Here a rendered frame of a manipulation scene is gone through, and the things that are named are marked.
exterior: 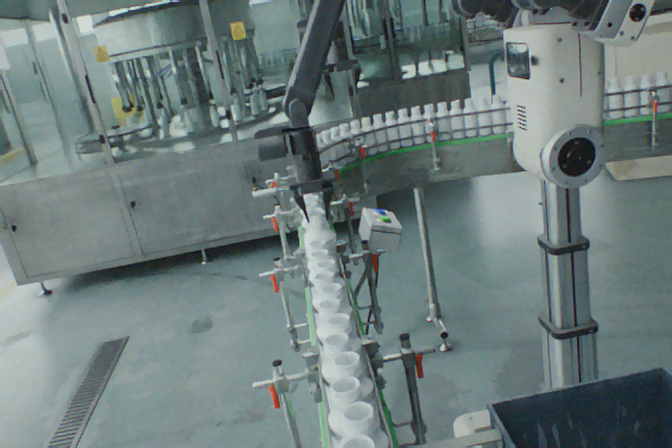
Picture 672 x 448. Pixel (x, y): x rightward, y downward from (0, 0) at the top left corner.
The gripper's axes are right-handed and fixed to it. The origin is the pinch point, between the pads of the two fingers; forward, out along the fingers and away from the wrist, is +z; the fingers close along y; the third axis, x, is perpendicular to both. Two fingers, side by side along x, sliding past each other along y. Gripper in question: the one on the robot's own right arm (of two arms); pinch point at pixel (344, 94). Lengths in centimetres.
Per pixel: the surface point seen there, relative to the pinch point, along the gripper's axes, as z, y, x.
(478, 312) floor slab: 141, -62, -111
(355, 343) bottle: 27, 13, 87
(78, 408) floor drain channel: 140, 150, -99
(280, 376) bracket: 30, 25, 86
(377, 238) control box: 31.5, 1.1, 32.6
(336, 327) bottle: 23, 15, 87
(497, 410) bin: 46, -8, 85
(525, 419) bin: 49, -13, 85
